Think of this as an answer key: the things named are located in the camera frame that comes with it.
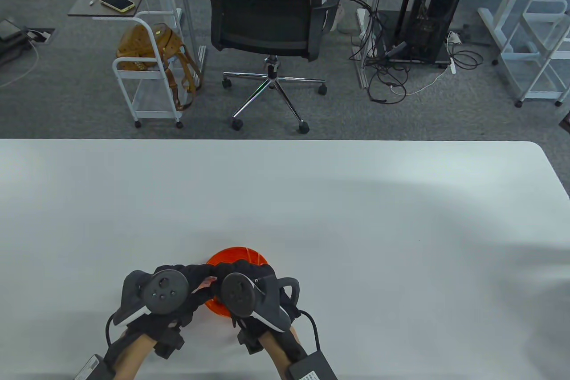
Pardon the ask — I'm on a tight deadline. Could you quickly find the thin white cable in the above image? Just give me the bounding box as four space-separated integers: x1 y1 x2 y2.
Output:
391 66 451 96

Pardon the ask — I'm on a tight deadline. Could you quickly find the black glove cable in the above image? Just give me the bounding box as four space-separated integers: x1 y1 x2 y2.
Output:
105 313 118 347
297 310 322 354

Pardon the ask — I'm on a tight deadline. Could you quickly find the black floor socket box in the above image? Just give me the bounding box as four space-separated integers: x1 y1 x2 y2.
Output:
22 27 56 45

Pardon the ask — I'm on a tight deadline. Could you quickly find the black right forearm sensor pack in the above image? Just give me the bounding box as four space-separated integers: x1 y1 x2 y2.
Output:
287 351 338 380

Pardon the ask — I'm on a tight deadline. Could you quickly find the white wire rolling cart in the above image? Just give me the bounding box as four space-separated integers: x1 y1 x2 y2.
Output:
492 0 570 109

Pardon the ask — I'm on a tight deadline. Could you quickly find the person's left forearm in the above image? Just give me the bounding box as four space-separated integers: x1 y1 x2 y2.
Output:
107 333 156 380

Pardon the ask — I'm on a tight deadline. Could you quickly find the person's left hand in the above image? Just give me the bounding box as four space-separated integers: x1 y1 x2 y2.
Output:
107 263 220 360

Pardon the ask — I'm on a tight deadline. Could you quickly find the dark grey left hand controller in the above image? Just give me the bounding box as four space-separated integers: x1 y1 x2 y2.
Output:
113 269 190 326

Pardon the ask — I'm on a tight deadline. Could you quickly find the person's right hand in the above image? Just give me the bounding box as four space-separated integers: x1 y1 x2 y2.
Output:
213 260 301 355

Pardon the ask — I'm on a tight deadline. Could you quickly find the brown leather backpack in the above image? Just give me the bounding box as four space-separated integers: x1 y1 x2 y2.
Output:
116 23 204 112

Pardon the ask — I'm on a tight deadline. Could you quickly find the silver desk leg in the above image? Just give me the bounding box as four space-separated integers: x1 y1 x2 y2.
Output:
174 0 208 79

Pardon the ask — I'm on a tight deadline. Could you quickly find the dark grey hand controller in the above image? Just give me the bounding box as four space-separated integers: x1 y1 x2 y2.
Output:
113 269 190 326
220 272 300 333

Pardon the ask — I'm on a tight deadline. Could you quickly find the dark grey right hand controller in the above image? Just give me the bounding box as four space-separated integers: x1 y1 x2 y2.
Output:
220 272 300 333

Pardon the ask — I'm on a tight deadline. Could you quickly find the black right glove cable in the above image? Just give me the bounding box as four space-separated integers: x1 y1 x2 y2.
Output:
297 310 322 354

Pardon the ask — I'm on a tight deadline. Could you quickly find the black mesh office chair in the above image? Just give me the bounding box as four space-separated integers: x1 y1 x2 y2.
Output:
204 0 344 134

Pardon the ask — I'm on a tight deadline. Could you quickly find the black computer tower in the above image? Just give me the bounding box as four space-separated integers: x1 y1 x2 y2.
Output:
409 0 468 61

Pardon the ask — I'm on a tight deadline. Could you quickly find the person's right forearm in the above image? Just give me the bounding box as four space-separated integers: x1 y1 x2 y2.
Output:
258 329 308 380

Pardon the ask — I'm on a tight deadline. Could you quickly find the black left glove cable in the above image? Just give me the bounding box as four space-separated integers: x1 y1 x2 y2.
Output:
105 313 118 347

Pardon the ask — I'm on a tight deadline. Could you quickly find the white cart with brown top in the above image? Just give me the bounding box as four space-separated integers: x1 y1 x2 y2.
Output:
68 0 185 129

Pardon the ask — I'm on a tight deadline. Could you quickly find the black left forearm sensor pack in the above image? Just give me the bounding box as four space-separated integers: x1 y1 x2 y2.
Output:
73 354 116 380

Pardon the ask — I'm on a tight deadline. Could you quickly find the white desk leg frame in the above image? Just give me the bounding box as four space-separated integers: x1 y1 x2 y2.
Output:
352 0 392 89

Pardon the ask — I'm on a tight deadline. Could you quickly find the white power strip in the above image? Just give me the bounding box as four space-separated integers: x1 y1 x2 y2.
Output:
447 31 458 74

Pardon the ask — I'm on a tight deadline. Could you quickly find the orange translucent plastic bowl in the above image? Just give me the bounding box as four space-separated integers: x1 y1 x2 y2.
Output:
204 246 269 317

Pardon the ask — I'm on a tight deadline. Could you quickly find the white floor cable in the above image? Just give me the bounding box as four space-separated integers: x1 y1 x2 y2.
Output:
0 39 41 89

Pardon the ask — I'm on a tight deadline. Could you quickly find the tangle of black cables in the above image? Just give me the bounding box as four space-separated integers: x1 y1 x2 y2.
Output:
341 0 485 105

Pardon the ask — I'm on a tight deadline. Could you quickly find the smartphone in yellow case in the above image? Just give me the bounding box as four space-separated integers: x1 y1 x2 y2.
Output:
99 0 135 13

